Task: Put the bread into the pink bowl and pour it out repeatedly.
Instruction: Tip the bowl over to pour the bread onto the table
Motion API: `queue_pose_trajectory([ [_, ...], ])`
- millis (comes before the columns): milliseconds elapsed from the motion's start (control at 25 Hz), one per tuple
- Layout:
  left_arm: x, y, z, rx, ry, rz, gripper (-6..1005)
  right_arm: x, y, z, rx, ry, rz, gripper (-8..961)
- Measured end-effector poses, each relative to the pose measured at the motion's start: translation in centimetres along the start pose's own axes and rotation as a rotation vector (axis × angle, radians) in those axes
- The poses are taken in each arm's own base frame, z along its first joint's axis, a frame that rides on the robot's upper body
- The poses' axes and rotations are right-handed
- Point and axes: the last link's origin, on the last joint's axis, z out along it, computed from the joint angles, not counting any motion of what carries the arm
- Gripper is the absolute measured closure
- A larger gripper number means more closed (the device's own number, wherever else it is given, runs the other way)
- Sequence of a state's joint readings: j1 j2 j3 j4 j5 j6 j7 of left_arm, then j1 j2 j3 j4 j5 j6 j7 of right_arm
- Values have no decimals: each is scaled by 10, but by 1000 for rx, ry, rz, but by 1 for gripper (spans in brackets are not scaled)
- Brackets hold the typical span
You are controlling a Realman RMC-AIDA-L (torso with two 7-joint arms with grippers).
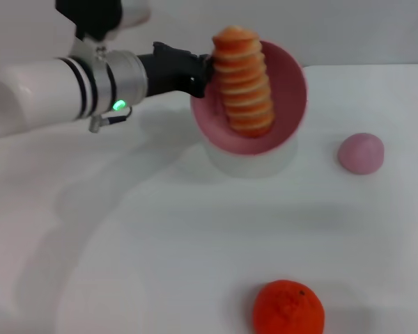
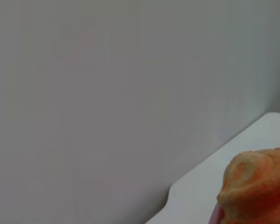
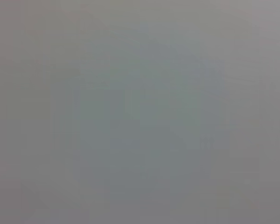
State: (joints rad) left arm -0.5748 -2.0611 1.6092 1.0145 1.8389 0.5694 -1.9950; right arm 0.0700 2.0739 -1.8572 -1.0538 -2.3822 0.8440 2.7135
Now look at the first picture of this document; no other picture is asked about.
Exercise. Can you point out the orange tangerine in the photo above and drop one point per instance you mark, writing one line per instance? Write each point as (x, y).
(285, 309)

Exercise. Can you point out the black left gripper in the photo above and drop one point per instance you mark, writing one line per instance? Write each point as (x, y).
(170, 69)

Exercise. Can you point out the pink round bun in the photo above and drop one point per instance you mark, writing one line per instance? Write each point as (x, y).
(360, 154)

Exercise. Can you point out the orange striped bread roll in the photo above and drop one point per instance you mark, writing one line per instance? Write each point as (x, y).
(245, 90)

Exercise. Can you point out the pink plastic bowl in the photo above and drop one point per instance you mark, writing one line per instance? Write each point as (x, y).
(282, 115)

